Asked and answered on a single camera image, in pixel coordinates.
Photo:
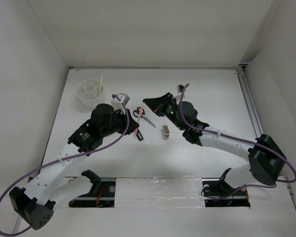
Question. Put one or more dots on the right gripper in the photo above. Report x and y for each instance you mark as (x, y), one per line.
(160, 103)

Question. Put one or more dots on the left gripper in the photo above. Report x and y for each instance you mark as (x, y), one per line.
(120, 113)

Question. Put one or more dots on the pink clear pen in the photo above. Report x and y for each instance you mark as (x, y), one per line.
(138, 119)

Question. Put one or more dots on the yellow clear pen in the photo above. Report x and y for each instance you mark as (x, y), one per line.
(101, 86)

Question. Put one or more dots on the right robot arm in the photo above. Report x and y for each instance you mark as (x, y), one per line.
(261, 154)

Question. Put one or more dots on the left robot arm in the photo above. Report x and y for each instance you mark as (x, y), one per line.
(38, 199)

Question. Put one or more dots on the white round divided container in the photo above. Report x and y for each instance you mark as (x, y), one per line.
(87, 93)

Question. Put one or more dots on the blue cap black highlighter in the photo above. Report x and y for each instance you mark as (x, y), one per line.
(139, 135)

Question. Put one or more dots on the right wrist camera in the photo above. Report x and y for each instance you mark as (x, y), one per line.
(180, 88)

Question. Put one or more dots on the black handled scissors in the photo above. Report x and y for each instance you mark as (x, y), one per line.
(143, 116)

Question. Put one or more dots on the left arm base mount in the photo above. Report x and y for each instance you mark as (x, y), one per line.
(101, 194)

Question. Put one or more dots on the aluminium frame rail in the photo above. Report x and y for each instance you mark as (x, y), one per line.
(249, 100)

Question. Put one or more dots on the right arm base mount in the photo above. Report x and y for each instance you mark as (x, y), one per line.
(224, 195)

